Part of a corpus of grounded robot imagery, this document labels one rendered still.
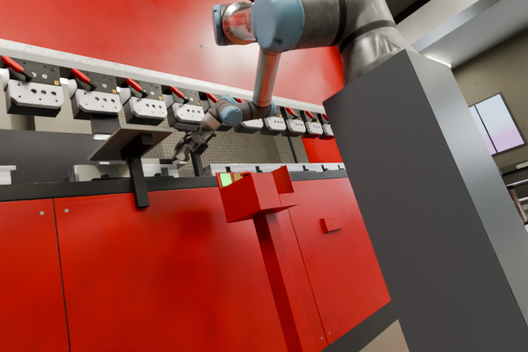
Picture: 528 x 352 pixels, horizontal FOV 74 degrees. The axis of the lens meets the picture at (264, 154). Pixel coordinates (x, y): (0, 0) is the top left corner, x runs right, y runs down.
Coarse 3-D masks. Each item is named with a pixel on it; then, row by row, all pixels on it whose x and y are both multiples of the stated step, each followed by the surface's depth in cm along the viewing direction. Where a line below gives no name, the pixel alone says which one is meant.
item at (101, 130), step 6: (90, 120) 129; (96, 120) 129; (102, 120) 131; (108, 120) 132; (114, 120) 134; (96, 126) 128; (102, 126) 130; (108, 126) 131; (114, 126) 133; (96, 132) 127; (102, 132) 129; (108, 132) 131; (96, 138) 127; (102, 138) 129
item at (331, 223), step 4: (332, 216) 184; (336, 216) 186; (324, 220) 178; (328, 220) 180; (332, 220) 182; (336, 220) 185; (340, 220) 188; (324, 224) 177; (328, 224) 179; (332, 224) 181; (336, 224) 184; (340, 224) 186; (324, 228) 177; (328, 228) 177; (332, 228) 180; (336, 228) 182
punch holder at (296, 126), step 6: (282, 108) 216; (294, 108) 223; (282, 114) 216; (288, 114) 216; (288, 120) 213; (294, 120) 217; (300, 120) 223; (288, 126) 213; (294, 126) 214; (300, 126) 219; (282, 132) 217; (288, 132) 213; (294, 132) 216; (300, 132) 219
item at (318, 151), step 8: (336, 48) 311; (304, 144) 334; (312, 144) 328; (320, 144) 322; (328, 144) 316; (312, 152) 327; (320, 152) 322; (328, 152) 315; (336, 152) 310; (312, 160) 327; (320, 160) 321; (328, 160) 315; (336, 160) 310
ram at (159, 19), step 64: (0, 0) 118; (64, 0) 135; (128, 0) 159; (192, 0) 192; (0, 64) 115; (64, 64) 125; (128, 64) 145; (192, 64) 172; (256, 64) 212; (320, 64) 276
